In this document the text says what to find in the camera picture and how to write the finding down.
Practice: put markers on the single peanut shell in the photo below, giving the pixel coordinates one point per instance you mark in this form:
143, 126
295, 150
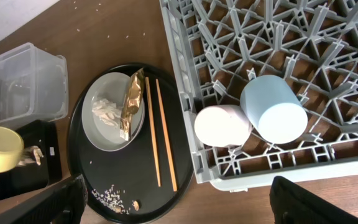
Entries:
136, 205

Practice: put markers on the scattered rice grains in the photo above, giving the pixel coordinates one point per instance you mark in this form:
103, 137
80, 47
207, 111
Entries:
112, 198

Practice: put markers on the blue cup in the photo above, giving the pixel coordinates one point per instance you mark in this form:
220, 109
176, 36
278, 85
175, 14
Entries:
273, 109

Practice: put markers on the grey dishwasher rack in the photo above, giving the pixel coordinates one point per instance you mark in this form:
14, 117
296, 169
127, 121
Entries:
217, 47

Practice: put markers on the wooden chopstick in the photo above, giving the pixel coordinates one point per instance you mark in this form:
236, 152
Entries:
166, 138
152, 129

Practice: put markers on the grey plate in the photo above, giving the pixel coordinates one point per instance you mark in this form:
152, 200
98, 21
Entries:
111, 86

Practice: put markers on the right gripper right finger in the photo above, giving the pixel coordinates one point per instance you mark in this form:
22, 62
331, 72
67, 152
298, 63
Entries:
292, 204

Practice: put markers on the round black serving tray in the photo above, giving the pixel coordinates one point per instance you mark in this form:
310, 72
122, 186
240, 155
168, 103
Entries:
133, 168

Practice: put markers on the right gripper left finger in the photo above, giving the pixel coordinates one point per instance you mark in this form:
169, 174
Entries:
64, 202

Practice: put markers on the white tissue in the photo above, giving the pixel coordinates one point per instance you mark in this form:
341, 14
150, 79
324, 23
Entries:
108, 112

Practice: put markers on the peanut shells pile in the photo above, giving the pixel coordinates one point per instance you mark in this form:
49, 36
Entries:
31, 155

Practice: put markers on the pink cup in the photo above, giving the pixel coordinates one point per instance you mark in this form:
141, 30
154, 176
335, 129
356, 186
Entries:
222, 126

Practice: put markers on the gold foil wrapper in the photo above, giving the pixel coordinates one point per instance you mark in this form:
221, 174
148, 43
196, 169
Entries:
132, 102

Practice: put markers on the clear plastic bin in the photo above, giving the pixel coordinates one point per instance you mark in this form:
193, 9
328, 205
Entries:
33, 85

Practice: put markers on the right wooden chopstick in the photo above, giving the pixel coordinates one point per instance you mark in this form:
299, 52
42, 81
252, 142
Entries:
166, 138

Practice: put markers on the left wooden chopstick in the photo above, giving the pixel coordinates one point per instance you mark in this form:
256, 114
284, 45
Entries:
152, 129

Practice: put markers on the black rectangular tray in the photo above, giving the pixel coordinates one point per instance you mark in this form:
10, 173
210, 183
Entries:
31, 177

